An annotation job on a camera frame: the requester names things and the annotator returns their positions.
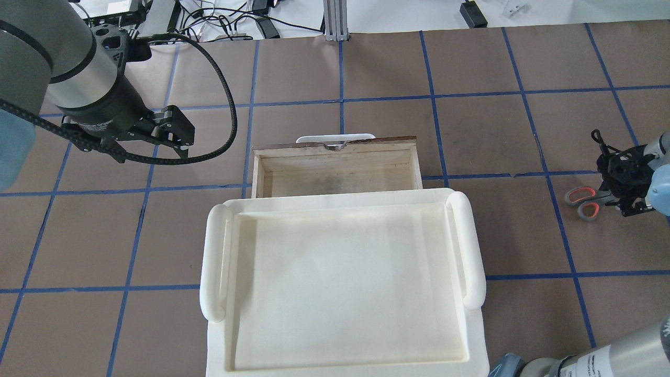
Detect white plastic tray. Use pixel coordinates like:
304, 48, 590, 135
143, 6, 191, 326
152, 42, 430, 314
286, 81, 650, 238
199, 188, 489, 376

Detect black power brick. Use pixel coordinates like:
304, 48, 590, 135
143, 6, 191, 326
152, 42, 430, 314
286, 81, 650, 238
459, 1, 488, 29

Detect black camera cable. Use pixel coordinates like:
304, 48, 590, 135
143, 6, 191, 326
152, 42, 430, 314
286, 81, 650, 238
0, 32, 237, 166

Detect white drawer handle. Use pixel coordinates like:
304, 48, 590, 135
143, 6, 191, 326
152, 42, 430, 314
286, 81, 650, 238
295, 133, 376, 144

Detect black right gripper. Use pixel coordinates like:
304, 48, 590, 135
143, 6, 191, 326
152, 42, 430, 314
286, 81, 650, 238
591, 129, 655, 217

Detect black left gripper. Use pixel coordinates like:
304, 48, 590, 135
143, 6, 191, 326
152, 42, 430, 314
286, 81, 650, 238
57, 79, 195, 159

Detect scissors with orange handles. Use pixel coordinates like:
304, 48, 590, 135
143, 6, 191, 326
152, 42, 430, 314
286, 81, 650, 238
563, 186, 617, 222

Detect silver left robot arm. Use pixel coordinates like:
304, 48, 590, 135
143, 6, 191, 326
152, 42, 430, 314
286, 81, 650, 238
2, 1, 195, 190

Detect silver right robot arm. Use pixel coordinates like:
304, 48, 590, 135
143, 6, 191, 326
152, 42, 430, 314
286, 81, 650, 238
489, 129, 669, 376

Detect aluminium frame post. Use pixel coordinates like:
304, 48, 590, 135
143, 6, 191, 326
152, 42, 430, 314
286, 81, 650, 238
323, 0, 350, 41

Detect light wooden drawer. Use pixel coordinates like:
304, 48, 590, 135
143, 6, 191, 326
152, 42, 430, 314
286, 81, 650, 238
250, 136, 423, 198

